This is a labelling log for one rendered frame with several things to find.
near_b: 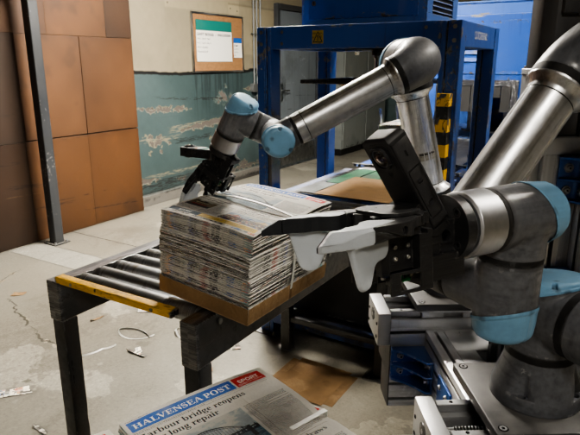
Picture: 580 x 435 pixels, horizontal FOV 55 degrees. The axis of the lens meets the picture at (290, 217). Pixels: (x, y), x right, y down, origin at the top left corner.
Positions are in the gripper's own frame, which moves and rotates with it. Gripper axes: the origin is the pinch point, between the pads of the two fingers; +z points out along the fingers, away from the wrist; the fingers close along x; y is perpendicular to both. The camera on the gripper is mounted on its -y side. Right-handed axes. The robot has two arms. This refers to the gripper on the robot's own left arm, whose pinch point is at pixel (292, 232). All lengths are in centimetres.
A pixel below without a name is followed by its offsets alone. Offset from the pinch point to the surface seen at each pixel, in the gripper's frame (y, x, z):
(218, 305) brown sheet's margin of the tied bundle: 31, 78, -19
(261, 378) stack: 35, 44, -14
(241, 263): 20, 70, -23
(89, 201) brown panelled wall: 39, 464, -41
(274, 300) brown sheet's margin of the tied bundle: 32, 76, -33
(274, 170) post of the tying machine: 9, 201, -96
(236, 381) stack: 35, 46, -10
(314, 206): 11, 82, -49
